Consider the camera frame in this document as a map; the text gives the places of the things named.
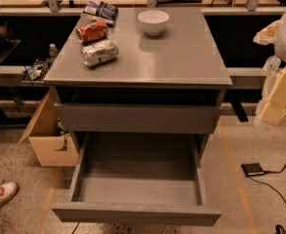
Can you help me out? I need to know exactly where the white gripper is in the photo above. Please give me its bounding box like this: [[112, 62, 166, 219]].
[[253, 12, 286, 127]]

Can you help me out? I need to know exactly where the crushed silver 7up can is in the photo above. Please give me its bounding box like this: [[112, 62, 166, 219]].
[[82, 40, 119, 67]]

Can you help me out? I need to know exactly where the grey drawer cabinet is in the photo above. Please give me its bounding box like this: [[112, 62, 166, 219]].
[[43, 6, 233, 227]]

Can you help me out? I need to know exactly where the crushed orange soda can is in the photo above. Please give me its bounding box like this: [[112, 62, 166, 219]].
[[76, 20, 108, 44]]

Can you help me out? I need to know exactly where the open grey middle drawer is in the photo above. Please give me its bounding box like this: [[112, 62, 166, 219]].
[[53, 133, 221, 226]]

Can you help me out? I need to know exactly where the closed grey top drawer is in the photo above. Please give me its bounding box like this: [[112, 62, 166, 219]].
[[55, 102, 221, 134]]

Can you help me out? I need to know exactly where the clear sanitizer pump bottle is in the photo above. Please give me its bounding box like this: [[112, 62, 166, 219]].
[[263, 56, 281, 74]]

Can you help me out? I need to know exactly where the black foot pedal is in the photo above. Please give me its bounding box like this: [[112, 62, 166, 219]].
[[241, 163, 265, 176]]

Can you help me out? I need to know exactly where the white ceramic bowl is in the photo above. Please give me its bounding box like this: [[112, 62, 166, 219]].
[[138, 10, 170, 35]]

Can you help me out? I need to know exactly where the blue chip bag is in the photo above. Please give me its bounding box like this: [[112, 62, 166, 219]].
[[82, 0, 118, 25]]

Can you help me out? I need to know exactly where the small plastic water bottle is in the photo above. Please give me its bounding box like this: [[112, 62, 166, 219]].
[[49, 44, 59, 62]]

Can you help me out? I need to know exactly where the cardboard box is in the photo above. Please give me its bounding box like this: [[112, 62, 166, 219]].
[[19, 92, 79, 167]]

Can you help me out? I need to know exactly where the black pedal cable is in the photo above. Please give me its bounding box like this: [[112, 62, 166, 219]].
[[246, 146, 286, 234]]

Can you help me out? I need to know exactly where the wire basket with clutter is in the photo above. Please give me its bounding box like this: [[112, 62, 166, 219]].
[[23, 58, 51, 82]]

